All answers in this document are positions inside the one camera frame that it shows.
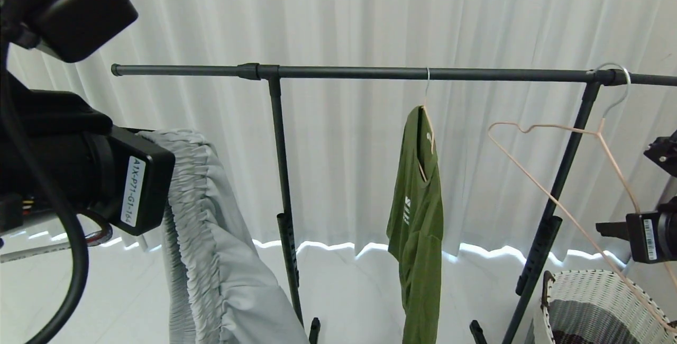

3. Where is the green printed shirt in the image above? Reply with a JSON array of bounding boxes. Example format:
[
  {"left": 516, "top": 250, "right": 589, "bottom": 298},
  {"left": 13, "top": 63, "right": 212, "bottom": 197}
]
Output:
[{"left": 386, "top": 106, "right": 445, "bottom": 344}]

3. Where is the black clothes rack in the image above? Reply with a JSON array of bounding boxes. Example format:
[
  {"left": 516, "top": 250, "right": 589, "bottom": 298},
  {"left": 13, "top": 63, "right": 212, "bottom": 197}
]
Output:
[{"left": 111, "top": 62, "right": 677, "bottom": 344}]

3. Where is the black cable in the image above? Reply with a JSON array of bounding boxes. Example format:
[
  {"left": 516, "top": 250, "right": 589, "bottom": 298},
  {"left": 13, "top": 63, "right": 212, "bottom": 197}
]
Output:
[{"left": 0, "top": 42, "right": 89, "bottom": 344}]

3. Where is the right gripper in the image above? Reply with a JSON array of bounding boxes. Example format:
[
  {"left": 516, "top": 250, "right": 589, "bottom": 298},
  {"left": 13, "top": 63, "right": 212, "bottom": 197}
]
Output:
[{"left": 596, "top": 196, "right": 677, "bottom": 264}]

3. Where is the white curtain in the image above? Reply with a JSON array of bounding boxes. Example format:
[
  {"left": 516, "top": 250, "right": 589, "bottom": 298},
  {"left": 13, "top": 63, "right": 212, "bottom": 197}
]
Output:
[{"left": 0, "top": 0, "right": 677, "bottom": 268}]

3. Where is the pink clothes hanger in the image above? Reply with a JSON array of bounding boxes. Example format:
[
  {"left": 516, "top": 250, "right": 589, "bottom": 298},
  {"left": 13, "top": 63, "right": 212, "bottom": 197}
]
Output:
[
  {"left": 417, "top": 67, "right": 437, "bottom": 183},
  {"left": 487, "top": 62, "right": 677, "bottom": 334}
]

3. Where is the white laundry basket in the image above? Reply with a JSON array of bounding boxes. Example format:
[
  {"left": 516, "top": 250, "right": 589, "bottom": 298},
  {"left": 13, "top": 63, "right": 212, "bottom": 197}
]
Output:
[{"left": 533, "top": 270, "right": 677, "bottom": 344}]

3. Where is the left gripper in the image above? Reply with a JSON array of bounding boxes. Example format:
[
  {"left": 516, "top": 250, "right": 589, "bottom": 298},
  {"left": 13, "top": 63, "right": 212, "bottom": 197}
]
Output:
[{"left": 0, "top": 87, "right": 176, "bottom": 236}]

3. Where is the pale grey garment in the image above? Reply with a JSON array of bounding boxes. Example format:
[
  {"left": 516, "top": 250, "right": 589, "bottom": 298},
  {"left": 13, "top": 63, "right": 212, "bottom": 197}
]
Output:
[{"left": 136, "top": 129, "right": 310, "bottom": 344}]

